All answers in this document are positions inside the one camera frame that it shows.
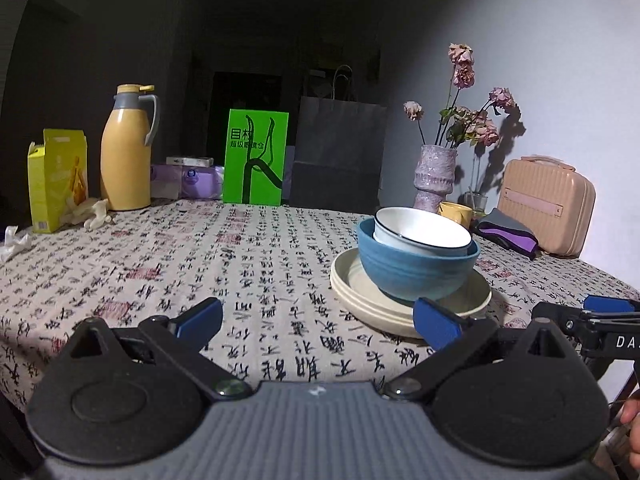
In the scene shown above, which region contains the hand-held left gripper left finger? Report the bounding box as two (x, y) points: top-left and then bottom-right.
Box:
(67, 297), (252, 402)

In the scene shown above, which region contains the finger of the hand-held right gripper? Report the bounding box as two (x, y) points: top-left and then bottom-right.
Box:
(583, 296), (640, 314)
(531, 302), (602, 347)

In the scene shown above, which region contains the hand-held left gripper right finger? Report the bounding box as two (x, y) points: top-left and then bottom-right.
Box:
(384, 297), (572, 401)

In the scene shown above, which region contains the large cream plate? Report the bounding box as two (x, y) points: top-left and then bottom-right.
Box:
(345, 305), (493, 339)

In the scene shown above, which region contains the blue bowl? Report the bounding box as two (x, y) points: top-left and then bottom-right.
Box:
(356, 217), (481, 302)

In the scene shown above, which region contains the medium cream plate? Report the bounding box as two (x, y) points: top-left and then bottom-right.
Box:
(336, 290), (493, 331)

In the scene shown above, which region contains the white bowl with dark rim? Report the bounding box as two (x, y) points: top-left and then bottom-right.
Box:
(372, 206), (473, 261)

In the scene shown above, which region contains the deep cream plate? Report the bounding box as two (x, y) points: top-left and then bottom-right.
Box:
(330, 247), (493, 322)

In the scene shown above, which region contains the person's right hand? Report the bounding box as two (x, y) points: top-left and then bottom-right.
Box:
(620, 395), (640, 467)

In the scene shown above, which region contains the calligraphy print tablecloth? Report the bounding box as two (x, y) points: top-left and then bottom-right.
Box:
(0, 199), (640, 411)

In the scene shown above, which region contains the grey and purple pouch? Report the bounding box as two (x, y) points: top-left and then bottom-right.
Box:
(472, 207), (542, 261)

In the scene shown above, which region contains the yellow mug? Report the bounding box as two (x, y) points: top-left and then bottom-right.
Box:
(439, 201), (474, 229)

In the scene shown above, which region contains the pink hard case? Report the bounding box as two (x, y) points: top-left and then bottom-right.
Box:
(497, 156), (597, 259)

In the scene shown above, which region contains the clear drinking glass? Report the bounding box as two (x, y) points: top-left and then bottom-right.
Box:
(462, 191), (488, 216)

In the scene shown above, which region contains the pink ceramic vase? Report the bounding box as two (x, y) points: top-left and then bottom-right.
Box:
(413, 145), (458, 212)

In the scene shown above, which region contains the white rubber glove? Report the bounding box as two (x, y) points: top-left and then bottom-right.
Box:
(60, 197), (110, 230)

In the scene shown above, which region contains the green paper bag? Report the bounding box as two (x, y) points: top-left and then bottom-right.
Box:
(222, 108), (290, 206)

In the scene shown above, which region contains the yellow thermos jug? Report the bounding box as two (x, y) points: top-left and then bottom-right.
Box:
(100, 84), (160, 211)

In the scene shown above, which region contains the black paper bag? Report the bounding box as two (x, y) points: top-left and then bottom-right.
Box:
(290, 65), (388, 215)

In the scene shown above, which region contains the yellow snack box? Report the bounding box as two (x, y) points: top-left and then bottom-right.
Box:
(27, 128), (90, 233)

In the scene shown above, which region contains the crumpled white tissue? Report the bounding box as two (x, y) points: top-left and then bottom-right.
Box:
(0, 226), (32, 262)

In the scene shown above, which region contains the bunch of dried roses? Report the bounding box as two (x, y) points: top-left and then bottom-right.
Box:
(403, 42), (518, 150)

